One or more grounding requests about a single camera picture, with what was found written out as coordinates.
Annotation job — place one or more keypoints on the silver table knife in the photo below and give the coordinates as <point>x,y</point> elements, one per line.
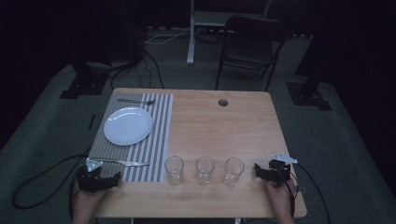
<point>124,162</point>

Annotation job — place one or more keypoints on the white round plate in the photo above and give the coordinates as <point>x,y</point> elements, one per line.
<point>128,126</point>

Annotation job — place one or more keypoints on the person's left hand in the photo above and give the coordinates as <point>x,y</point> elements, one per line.
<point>85,205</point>

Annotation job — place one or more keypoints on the white metal desk frame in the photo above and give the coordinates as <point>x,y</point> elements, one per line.
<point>193,31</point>

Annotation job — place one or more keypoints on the silver fork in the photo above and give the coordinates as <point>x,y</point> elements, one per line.
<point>137,101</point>

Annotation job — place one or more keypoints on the clear drinking glass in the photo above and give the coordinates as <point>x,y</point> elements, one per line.
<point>204,171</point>
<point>174,171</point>
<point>233,171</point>

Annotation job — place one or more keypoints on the small black floor object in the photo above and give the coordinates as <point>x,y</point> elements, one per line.
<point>91,122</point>

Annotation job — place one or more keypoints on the black folding chair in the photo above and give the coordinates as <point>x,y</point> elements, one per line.
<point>249,46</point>

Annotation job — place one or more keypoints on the person's right hand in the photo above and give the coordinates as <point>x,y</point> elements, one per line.
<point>280,202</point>

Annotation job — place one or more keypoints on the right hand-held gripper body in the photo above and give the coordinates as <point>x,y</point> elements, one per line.
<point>280,171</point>

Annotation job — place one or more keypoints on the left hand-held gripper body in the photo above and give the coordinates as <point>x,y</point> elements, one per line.
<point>90,182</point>

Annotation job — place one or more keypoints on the grey striped placemat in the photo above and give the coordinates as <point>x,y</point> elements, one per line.
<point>155,140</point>

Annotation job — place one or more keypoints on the black stand with base plate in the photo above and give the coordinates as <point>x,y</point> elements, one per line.
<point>85,84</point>
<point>308,93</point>

